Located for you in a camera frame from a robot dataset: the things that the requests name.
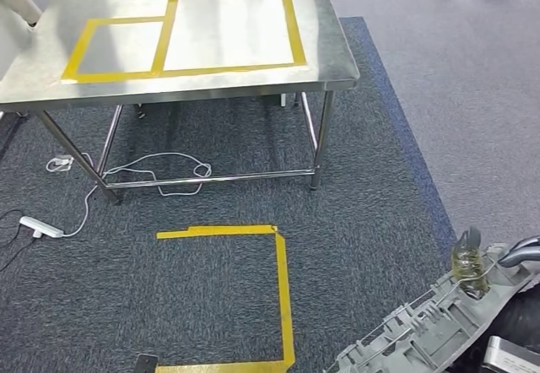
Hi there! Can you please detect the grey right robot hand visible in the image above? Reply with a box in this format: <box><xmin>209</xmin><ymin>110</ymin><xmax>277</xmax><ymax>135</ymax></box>
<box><xmin>447</xmin><ymin>227</ymin><xmax>540</xmax><ymax>373</ymax></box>

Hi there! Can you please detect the silver plastic wheel cover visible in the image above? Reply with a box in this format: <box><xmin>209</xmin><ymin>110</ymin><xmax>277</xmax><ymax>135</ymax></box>
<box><xmin>322</xmin><ymin>241</ymin><xmax>540</xmax><ymax>373</ymax></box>

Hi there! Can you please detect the stainless steel workbench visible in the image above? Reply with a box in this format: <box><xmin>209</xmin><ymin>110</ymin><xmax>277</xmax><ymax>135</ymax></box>
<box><xmin>0</xmin><ymin>0</ymin><xmax>361</xmax><ymax>207</ymax></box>

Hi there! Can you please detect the black robot foot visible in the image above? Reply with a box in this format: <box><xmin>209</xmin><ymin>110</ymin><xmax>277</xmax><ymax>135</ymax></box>
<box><xmin>134</xmin><ymin>354</ymin><xmax>159</xmax><ymax>373</ymax></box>

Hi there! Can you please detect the white power strip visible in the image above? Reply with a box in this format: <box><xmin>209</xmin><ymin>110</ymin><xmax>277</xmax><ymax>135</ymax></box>
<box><xmin>18</xmin><ymin>216</ymin><xmax>65</xmax><ymax>240</ymax></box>

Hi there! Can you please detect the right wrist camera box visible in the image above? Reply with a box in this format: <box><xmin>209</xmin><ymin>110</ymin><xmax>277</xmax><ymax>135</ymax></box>
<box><xmin>480</xmin><ymin>335</ymin><xmax>540</xmax><ymax>373</ymax></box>

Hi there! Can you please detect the white power cable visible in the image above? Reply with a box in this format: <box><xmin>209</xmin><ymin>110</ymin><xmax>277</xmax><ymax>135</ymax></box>
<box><xmin>62</xmin><ymin>152</ymin><xmax>213</xmax><ymax>239</ymax></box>

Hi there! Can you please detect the white adapter cable bundle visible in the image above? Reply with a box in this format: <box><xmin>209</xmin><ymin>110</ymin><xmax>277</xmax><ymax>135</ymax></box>
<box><xmin>45</xmin><ymin>154</ymin><xmax>75</xmax><ymax>174</ymax></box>

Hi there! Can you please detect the black power cable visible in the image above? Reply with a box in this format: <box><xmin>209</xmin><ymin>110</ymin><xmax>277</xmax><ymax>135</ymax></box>
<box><xmin>0</xmin><ymin>209</ymin><xmax>38</xmax><ymax>273</ymax></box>

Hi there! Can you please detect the white table with black frame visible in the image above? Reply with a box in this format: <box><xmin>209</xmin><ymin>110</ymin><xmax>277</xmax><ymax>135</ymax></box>
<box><xmin>0</xmin><ymin>1</ymin><xmax>35</xmax><ymax>81</ymax></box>

